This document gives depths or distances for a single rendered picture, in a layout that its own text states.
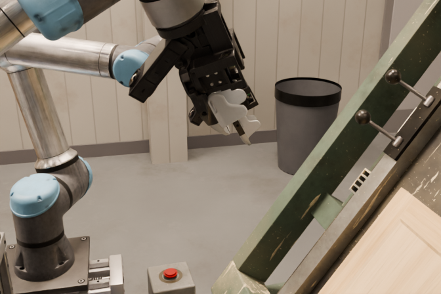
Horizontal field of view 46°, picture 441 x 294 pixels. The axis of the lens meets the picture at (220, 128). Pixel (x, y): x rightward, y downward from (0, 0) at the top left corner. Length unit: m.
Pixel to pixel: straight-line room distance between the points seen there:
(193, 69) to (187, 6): 0.09
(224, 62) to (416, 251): 0.70
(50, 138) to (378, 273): 0.87
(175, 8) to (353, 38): 4.25
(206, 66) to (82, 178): 0.84
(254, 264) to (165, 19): 1.08
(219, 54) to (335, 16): 4.06
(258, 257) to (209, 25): 1.03
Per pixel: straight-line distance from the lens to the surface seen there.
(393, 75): 1.30
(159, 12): 0.64
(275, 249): 1.59
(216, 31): 0.67
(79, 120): 4.53
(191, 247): 3.32
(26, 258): 1.40
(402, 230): 1.25
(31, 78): 1.38
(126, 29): 4.32
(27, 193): 1.33
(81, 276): 1.40
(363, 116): 1.30
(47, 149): 1.42
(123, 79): 1.08
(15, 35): 0.72
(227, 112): 0.74
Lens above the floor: 1.86
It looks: 21 degrees down
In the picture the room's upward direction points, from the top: straight up
